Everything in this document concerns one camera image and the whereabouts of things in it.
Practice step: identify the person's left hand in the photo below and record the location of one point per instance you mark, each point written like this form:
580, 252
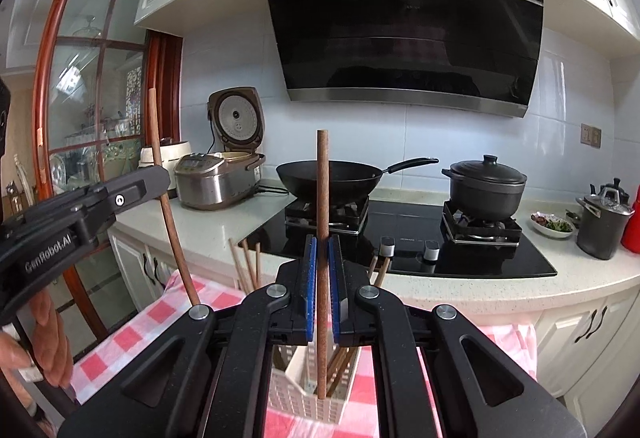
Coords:
50, 346

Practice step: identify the grey stock pot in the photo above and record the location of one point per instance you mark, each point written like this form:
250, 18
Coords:
605, 214

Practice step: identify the black range hood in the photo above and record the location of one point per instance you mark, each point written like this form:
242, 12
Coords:
476, 55

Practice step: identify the black wok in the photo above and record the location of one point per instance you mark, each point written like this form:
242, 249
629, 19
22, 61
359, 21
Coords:
348, 181

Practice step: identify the white perforated utensil basket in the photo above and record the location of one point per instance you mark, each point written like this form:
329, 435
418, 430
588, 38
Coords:
293, 384

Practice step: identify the wooden chopstick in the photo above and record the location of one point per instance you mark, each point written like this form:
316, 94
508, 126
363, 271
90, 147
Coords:
323, 282
382, 272
341, 365
372, 265
238, 267
249, 265
171, 229
258, 265

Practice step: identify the white small cooker appliance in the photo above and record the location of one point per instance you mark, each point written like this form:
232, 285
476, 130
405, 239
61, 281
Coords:
170, 155

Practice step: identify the black gas cooktop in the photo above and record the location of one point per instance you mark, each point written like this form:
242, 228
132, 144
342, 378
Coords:
436, 240

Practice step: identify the lower white kitchen cabinets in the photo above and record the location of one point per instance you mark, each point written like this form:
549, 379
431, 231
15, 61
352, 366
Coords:
556, 326

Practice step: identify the silver open rice cooker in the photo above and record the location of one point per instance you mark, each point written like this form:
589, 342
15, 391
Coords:
231, 170

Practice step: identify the white plate with food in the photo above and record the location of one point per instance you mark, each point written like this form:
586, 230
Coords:
550, 225

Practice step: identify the red framed glass door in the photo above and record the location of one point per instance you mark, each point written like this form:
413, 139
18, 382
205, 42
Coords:
94, 70

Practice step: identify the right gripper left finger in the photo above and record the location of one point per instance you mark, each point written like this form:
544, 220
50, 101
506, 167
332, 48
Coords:
208, 374

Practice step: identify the black lidded pot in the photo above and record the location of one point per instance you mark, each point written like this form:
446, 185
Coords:
486, 189

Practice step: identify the red thermos jug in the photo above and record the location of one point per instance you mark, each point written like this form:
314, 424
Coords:
631, 236

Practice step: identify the wall power socket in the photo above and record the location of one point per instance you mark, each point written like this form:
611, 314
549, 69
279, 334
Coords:
591, 136

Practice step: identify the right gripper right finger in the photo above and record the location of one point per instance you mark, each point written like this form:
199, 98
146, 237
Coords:
435, 373

